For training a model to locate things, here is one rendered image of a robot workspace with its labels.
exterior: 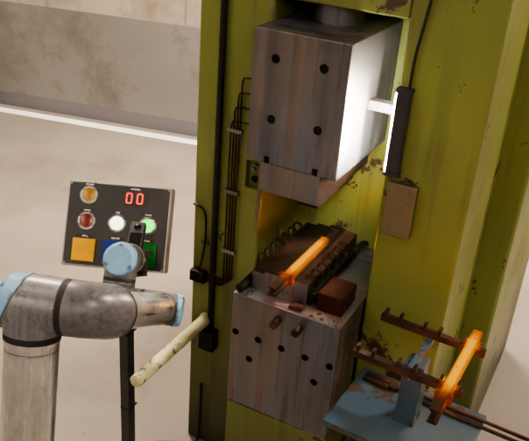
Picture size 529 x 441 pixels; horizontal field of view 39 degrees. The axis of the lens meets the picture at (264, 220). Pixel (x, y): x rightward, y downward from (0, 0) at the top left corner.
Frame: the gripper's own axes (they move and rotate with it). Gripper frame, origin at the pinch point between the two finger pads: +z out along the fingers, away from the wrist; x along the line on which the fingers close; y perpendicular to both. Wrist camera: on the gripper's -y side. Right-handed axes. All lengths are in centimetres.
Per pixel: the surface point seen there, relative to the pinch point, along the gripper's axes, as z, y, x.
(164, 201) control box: 3.2, -17.0, 4.8
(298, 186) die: -16, -24, 47
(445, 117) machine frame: -32, -45, 86
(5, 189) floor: 264, -33, -143
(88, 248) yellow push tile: 2.4, 0.1, -18.3
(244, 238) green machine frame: 19.1, -7.7, 31.4
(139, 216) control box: 3.2, -11.5, -2.7
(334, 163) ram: -25, -30, 57
